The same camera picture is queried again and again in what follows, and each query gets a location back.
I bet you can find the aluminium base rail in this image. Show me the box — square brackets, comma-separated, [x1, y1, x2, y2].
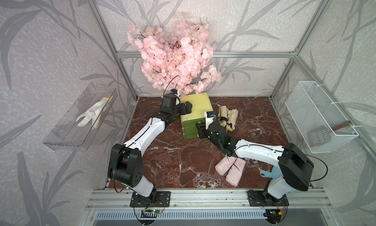
[85, 188, 333, 210]

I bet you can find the green pink drawer cabinet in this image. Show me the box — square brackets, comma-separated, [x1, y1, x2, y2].
[180, 93, 213, 139]

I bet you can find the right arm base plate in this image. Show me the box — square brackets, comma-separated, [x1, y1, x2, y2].
[246, 190, 289, 207]

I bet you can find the clear acrylic wall shelf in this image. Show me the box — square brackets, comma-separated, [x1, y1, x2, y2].
[43, 83, 118, 151]

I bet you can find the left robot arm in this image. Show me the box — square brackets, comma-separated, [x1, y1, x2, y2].
[107, 93, 193, 199]

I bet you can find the beige folded umbrella right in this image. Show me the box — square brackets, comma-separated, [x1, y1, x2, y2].
[226, 109, 239, 132]

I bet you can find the brown brush in basket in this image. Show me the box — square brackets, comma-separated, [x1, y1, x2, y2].
[307, 121, 352, 147]

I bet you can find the white wire wall basket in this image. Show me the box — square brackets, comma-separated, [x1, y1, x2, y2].
[285, 81, 359, 153]

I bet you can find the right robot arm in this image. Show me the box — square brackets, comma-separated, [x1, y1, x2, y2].
[196, 122, 314, 199]

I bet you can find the pink folded umbrella right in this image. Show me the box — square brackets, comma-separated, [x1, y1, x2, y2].
[226, 158, 246, 187]

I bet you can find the beige folded umbrella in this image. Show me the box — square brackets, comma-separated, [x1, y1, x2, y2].
[217, 106, 229, 128]
[226, 109, 239, 132]

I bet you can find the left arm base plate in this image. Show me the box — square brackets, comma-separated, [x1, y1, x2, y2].
[130, 190, 171, 207]

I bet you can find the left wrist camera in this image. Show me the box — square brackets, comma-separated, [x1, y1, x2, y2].
[169, 89, 179, 96]

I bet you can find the beige folded umbrella left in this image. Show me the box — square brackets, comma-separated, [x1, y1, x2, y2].
[217, 106, 229, 128]

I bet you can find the pink cherry blossom tree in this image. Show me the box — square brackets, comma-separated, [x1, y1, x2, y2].
[127, 20, 222, 96]

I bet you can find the blue paddle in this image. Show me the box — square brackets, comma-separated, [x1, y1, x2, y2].
[260, 166, 282, 179]

